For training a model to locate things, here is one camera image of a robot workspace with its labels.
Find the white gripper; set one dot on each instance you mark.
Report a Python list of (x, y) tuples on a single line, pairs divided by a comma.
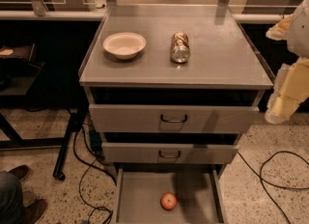
[(299, 31)]

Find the brown shoe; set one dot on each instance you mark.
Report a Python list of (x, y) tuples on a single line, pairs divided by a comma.
[(35, 212), (20, 173)]

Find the white bowl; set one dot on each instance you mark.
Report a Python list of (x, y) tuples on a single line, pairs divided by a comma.
[(125, 45)]

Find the top grey drawer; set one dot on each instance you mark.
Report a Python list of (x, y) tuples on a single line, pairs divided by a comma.
[(171, 118)]

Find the red apple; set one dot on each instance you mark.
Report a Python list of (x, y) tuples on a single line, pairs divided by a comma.
[(168, 201)]

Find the crushed soda can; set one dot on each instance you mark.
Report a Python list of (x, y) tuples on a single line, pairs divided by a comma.
[(180, 50)]

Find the brown shoe upper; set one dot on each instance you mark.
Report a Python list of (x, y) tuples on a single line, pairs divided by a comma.
[(20, 173)]

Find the grey drawer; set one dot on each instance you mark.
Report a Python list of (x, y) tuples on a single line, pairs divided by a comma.
[(197, 191), (169, 153), (171, 118)]

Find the bottom grey drawer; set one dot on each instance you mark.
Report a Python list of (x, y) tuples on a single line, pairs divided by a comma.
[(197, 191)]

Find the grey drawer cabinet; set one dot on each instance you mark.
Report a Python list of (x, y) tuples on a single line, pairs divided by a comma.
[(172, 84)]

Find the person leg in jeans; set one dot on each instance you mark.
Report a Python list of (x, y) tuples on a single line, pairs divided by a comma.
[(12, 210)]

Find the black table frame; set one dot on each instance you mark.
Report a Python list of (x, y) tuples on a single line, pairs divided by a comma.
[(35, 111)]

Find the brown shoe lower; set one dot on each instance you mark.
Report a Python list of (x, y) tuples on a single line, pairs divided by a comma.
[(35, 212)]

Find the middle grey drawer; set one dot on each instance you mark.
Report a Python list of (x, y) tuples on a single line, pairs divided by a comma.
[(169, 153)]

